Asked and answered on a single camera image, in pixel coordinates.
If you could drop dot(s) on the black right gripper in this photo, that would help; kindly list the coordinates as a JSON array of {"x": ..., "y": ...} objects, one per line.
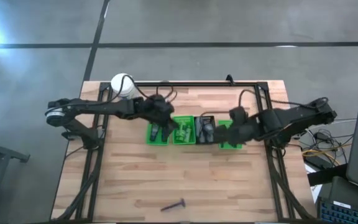
[{"x": 242, "y": 132}]

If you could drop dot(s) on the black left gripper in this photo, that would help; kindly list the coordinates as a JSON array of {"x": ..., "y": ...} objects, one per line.
[{"x": 158, "y": 109}]

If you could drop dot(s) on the dark navy toiletry tube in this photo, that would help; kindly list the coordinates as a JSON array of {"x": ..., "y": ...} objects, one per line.
[
  {"x": 165, "y": 136},
  {"x": 155, "y": 132}
]

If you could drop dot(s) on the green travel bottle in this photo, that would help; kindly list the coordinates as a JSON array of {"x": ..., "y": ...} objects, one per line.
[
  {"x": 189, "y": 133},
  {"x": 180, "y": 135}
]

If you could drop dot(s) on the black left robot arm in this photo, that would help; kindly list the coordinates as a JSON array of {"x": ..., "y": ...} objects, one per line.
[{"x": 98, "y": 107}]

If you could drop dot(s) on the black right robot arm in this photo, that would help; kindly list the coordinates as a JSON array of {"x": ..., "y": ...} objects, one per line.
[{"x": 297, "y": 116}]

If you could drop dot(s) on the green plastic slotted basket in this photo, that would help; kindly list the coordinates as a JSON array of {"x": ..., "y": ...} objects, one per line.
[
  {"x": 175, "y": 119},
  {"x": 224, "y": 122},
  {"x": 148, "y": 141}
]

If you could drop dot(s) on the black plastic slotted basket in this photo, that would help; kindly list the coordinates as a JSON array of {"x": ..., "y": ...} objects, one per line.
[{"x": 211, "y": 118}]

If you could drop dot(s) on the black clamp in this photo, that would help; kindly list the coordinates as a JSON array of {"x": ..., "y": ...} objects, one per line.
[{"x": 229, "y": 79}]

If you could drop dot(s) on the yellow white wipes canister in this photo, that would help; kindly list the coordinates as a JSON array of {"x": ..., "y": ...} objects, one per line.
[{"x": 121, "y": 85}]

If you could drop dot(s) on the blue razor with clear cap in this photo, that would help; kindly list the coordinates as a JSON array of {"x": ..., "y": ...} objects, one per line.
[{"x": 171, "y": 206}]

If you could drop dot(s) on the black power adapter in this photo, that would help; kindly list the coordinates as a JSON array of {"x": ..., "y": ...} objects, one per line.
[{"x": 322, "y": 136}]

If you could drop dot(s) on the white paper sheet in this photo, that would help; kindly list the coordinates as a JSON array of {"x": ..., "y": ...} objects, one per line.
[{"x": 313, "y": 186}]

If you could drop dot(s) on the black keyboard with blue keys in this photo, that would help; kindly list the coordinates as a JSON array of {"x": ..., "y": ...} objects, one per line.
[{"x": 343, "y": 214}]

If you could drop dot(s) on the black aluminium table frame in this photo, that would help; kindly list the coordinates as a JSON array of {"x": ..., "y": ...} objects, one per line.
[{"x": 197, "y": 84}]

